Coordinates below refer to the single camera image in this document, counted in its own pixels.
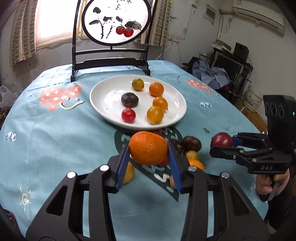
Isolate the yellow spotted mango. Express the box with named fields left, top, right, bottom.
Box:
left=123, top=162, right=135, bottom=185

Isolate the red cherry tomato on table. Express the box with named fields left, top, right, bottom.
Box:
left=157, top=157, right=169, bottom=167

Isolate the black framed round painting screen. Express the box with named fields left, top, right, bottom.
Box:
left=70, top=1, right=158, bottom=82

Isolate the blue clothes pile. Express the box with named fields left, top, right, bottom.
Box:
left=192, top=60, right=231, bottom=90

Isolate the white plastic bucket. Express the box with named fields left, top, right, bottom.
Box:
left=243, top=85, right=263, bottom=112

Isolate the checkered curtain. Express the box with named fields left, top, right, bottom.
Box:
left=134, top=0, right=173, bottom=47
left=10, top=0, right=38, bottom=66

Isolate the white plastic bag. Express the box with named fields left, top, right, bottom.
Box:
left=0, top=85, right=16, bottom=110

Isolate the yellow orange tomato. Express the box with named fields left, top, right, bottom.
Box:
left=147, top=106, right=164, bottom=125

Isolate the black metal shelf rack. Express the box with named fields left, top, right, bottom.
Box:
left=199, top=40, right=253, bottom=96

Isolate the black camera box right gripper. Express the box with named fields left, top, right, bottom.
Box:
left=263, top=95, right=295, bottom=154

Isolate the round orange tomato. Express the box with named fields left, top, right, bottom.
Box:
left=152, top=96, right=168, bottom=111

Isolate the small red cherry tomato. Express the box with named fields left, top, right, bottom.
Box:
left=121, top=108, right=136, bottom=123

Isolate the large orange mandarin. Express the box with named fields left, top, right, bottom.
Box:
left=128, top=131, right=168, bottom=166

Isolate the olive green tomato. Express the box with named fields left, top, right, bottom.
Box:
left=132, top=78, right=144, bottom=91

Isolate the left checkered curtain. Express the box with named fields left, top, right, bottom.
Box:
left=10, top=0, right=38, bottom=66

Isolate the white ceramic plate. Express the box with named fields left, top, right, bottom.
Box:
left=89, top=75, right=187, bottom=131

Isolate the white air conditioner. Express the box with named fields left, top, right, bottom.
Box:
left=232, top=0, right=285, bottom=36

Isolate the light blue patterned tablecloth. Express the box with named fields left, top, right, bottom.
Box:
left=1, top=61, right=268, bottom=240

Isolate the small yellow tomato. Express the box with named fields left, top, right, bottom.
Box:
left=186, top=150, right=199, bottom=160

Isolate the right hand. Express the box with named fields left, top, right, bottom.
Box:
left=255, top=169, right=290, bottom=196

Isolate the right checkered curtain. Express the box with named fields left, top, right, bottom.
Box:
left=134, top=0, right=173, bottom=47

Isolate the dark red plum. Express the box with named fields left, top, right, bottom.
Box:
left=210, top=132, right=233, bottom=147

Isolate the dark purple passion fruit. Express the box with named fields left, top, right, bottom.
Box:
left=121, top=92, right=139, bottom=108

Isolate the orange fruit on table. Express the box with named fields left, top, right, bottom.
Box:
left=169, top=175, right=175, bottom=189

